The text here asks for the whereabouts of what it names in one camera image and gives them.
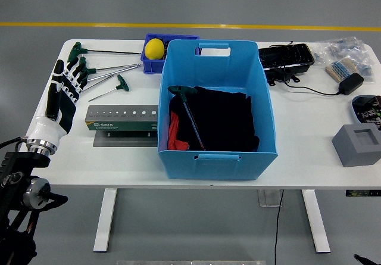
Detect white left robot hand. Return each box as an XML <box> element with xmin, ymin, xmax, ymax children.
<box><xmin>28</xmin><ymin>58</ymin><xmax>88</xmax><ymax>143</ymax></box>

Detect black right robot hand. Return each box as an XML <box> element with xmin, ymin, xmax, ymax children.
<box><xmin>353</xmin><ymin>253</ymin><xmax>373</xmax><ymax>265</ymax></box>

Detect grey green wrench holder stand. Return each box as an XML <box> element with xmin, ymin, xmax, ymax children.
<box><xmin>84</xmin><ymin>104</ymin><xmax>159</xmax><ymax>148</ymax></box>

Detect large green T-handle wrench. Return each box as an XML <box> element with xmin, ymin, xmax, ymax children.
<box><xmin>167</xmin><ymin>85</ymin><xmax>207</xmax><ymax>152</ymax></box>

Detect light blue folding box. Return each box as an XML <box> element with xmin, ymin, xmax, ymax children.
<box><xmin>157</xmin><ymin>39</ymin><xmax>279</xmax><ymax>180</ymax></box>

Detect black box with mounting lugs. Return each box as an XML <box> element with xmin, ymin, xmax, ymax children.
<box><xmin>264</xmin><ymin>65</ymin><xmax>301</xmax><ymax>87</ymax></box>

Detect white table leg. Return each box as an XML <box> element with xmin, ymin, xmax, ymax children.
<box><xmin>93</xmin><ymin>188</ymin><xmax>118</xmax><ymax>252</ymax></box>
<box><xmin>301</xmin><ymin>189</ymin><xmax>331</xmax><ymax>254</ymax></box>

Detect table height control panel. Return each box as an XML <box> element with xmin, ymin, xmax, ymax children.
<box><xmin>345</xmin><ymin>189</ymin><xmax>381</xmax><ymax>197</ymax></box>

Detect grey block with square recess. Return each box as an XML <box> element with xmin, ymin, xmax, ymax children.
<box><xmin>331</xmin><ymin>123</ymin><xmax>381</xmax><ymax>168</ymax></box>

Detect metal floor plate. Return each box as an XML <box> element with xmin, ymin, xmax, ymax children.
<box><xmin>257</xmin><ymin>189</ymin><xmax>283</xmax><ymax>208</ymax></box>

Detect small dark blue bin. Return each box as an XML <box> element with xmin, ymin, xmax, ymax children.
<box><xmin>140</xmin><ymin>33</ymin><xmax>200</xmax><ymax>74</ymax></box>

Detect red cloth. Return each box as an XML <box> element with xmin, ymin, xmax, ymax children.
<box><xmin>167</xmin><ymin>111</ymin><xmax>189</xmax><ymax>151</ymax></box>

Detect yellow ball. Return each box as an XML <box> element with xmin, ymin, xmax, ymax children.
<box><xmin>144</xmin><ymin>38</ymin><xmax>165</xmax><ymax>60</ymax></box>

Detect electronic parts in bin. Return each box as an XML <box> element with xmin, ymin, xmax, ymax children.
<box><xmin>355</xmin><ymin>96</ymin><xmax>381</xmax><ymax>126</ymax></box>

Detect light blue parts bin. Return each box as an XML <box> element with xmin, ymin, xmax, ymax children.
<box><xmin>351</xmin><ymin>95</ymin><xmax>381</xmax><ymax>125</ymax></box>

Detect black power adapter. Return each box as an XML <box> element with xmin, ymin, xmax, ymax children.
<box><xmin>337</xmin><ymin>72</ymin><xmax>365</xmax><ymax>96</ymax></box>

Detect black cloth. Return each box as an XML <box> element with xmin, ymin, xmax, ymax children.
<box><xmin>168</xmin><ymin>86</ymin><xmax>260</xmax><ymax>152</ymax></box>

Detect taped resistor bundle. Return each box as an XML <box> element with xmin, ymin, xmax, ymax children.
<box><xmin>325</xmin><ymin>58</ymin><xmax>360</xmax><ymax>83</ymax></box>

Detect clear bags of components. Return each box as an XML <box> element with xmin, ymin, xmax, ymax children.
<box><xmin>311</xmin><ymin>36</ymin><xmax>376</xmax><ymax>84</ymax></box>

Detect black plastic tray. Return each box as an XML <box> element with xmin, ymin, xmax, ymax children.
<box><xmin>258</xmin><ymin>43</ymin><xmax>316</xmax><ymax>71</ymax></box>

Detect small green T-handle wrench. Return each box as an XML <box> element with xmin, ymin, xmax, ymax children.
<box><xmin>88</xmin><ymin>74</ymin><xmax>130</xmax><ymax>102</ymax></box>

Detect black hanging cable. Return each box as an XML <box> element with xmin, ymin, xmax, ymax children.
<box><xmin>273</xmin><ymin>189</ymin><xmax>284</xmax><ymax>265</ymax></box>

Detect black adapter cable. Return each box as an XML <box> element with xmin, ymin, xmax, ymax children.
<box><xmin>269</xmin><ymin>40</ymin><xmax>340</xmax><ymax>96</ymax></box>

